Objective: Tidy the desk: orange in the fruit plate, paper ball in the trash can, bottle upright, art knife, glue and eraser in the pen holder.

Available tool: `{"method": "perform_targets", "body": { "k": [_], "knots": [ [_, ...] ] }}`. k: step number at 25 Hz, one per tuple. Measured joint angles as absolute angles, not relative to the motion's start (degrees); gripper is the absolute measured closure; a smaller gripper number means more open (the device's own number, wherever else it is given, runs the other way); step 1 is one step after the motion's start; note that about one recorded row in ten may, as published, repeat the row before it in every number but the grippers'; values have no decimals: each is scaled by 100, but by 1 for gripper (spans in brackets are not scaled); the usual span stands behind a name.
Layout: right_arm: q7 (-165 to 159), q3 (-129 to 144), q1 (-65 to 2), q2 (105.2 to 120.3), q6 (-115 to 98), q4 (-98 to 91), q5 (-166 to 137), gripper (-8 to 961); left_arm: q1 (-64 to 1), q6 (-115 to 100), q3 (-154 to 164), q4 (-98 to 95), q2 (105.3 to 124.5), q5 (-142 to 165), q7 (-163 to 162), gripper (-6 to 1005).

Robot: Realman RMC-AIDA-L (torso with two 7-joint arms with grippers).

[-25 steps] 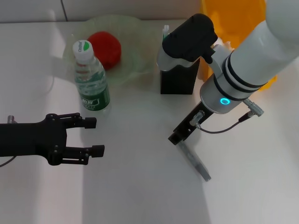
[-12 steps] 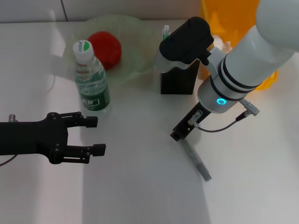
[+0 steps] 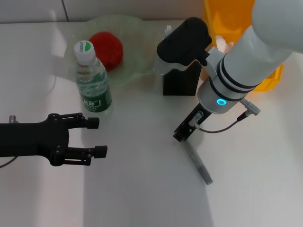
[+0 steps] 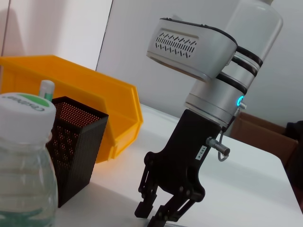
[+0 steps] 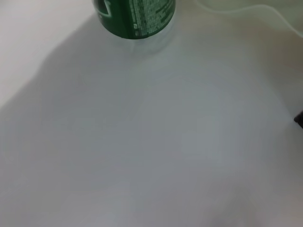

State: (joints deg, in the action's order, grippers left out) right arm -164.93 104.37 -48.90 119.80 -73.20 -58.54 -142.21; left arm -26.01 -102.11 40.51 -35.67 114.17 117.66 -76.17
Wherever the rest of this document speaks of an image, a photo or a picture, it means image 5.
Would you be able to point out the green glass fruit plate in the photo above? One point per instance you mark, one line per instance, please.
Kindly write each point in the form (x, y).
(260, 11)

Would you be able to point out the clear water bottle green label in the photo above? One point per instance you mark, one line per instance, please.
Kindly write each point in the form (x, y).
(135, 16)

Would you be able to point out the black mesh pen holder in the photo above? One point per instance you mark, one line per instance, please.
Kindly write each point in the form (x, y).
(299, 120)

